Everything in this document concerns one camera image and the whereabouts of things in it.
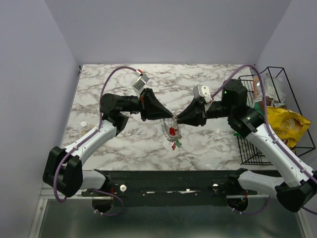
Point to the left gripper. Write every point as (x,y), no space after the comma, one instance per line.
(150,108)

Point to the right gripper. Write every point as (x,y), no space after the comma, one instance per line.
(195,114)

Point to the grey curved keyring holder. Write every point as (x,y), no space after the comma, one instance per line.
(171,122)

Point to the green key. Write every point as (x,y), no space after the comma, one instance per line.
(178,144)

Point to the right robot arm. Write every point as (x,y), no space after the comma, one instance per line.
(296,184)

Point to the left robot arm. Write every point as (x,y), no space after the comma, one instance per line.
(63,171)

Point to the dark green snack bag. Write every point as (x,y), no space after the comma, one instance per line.
(259,106)

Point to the beige bottle white cap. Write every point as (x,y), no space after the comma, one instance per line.
(85,127)

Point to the clear snack packet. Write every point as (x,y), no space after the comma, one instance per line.
(273,86)

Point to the yellow chips bag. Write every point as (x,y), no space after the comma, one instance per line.
(289,126)

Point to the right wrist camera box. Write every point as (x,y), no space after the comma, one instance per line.
(202,92)

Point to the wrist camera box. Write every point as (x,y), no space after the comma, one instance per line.
(140,83)
(202,92)

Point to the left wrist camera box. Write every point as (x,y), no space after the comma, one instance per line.
(140,83)

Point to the black mounting rail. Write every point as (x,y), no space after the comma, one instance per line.
(173,188)

